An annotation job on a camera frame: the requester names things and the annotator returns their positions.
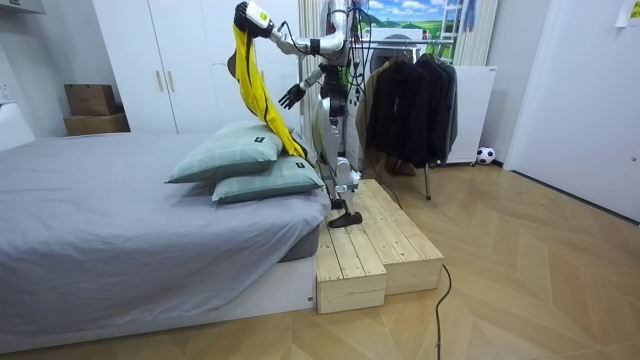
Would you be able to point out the dark cardboard box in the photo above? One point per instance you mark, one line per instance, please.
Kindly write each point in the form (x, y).
(90, 99)

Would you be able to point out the white pleated curtain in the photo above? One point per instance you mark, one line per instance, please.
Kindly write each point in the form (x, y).
(475, 35)

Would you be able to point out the robot body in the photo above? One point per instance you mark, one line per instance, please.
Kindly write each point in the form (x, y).
(334, 82)

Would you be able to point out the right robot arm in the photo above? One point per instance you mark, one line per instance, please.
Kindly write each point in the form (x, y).
(314, 76)

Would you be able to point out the landscape wall poster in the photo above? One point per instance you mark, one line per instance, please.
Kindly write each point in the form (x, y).
(400, 15)

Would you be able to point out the tall wooden step platform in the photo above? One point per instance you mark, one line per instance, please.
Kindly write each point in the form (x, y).
(405, 240)

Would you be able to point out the green checked pillow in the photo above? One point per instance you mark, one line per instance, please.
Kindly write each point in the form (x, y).
(230, 152)
(272, 181)

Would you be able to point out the grey bed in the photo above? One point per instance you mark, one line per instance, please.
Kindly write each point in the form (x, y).
(100, 215)

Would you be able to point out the dark wooden clothes hanger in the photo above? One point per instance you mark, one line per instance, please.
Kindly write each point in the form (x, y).
(232, 66)

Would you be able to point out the white wardrobe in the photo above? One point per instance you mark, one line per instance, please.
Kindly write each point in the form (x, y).
(145, 60)

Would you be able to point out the low wooden step platform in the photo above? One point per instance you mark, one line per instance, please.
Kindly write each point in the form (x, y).
(347, 270)

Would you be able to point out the metal clothes rack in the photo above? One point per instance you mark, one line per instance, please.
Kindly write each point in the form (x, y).
(427, 180)

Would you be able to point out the paper sheet with yellow note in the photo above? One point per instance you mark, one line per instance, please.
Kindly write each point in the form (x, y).
(629, 12)

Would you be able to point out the dark grey jacket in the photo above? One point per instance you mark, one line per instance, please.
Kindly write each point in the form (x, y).
(450, 105)

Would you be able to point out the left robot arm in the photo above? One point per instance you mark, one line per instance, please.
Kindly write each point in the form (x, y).
(327, 44)

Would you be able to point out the light cardboard box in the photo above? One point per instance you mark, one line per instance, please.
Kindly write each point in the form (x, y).
(95, 125)

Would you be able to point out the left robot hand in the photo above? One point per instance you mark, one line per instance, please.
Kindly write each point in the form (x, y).
(257, 15)

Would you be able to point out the yellow shirt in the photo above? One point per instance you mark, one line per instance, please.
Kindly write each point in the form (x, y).
(255, 90)

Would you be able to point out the robot legs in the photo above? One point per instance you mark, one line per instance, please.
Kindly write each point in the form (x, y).
(332, 130)

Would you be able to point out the white door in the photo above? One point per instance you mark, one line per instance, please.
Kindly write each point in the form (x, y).
(575, 100)

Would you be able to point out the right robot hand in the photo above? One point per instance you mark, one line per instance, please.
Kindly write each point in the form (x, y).
(291, 96)

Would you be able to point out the black jacket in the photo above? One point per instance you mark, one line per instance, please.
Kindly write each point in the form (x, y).
(400, 110)

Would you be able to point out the brown coat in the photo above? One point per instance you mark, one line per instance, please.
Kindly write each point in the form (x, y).
(364, 112)

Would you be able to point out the soccer ball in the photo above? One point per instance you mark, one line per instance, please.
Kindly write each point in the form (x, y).
(485, 155)

